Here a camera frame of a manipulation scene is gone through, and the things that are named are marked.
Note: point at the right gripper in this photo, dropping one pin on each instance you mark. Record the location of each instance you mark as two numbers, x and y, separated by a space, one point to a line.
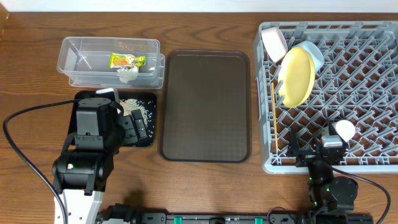
307 158

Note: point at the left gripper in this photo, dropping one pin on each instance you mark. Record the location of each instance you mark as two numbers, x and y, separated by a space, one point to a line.
133 125

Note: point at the rice food scraps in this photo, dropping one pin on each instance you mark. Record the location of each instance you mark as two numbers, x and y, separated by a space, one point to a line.
147 108

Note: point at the pale green cup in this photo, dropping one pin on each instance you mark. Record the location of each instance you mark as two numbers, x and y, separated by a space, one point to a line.
345 129

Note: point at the white tissue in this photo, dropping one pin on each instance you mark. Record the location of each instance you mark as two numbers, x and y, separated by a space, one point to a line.
127 74

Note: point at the long wooden chopstick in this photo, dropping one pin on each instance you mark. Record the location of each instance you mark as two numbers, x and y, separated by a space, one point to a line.
274 118

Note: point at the green snack wrapper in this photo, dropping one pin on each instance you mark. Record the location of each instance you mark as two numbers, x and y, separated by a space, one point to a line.
126 61

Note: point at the yellow plate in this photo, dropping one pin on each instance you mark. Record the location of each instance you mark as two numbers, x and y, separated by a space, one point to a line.
297 75

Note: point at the light blue bowl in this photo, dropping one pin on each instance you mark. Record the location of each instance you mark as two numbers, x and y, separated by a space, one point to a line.
315 53

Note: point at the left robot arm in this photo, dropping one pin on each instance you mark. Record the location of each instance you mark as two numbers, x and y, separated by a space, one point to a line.
86 160

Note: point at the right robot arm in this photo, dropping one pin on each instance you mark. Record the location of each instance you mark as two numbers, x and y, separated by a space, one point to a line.
333 196

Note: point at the grey dishwasher rack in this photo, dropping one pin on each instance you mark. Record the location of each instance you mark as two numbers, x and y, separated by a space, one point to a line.
358 83

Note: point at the black plastic tray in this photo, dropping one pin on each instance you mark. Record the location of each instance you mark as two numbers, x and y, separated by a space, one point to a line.
140 95

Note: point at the brown serving tray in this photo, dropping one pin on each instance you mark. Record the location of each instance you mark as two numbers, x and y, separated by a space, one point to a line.
207 112

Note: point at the clear plastic bin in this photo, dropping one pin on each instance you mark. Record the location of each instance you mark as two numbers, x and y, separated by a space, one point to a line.
85 60

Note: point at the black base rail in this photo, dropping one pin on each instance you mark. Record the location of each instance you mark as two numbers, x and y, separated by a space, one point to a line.
123 214

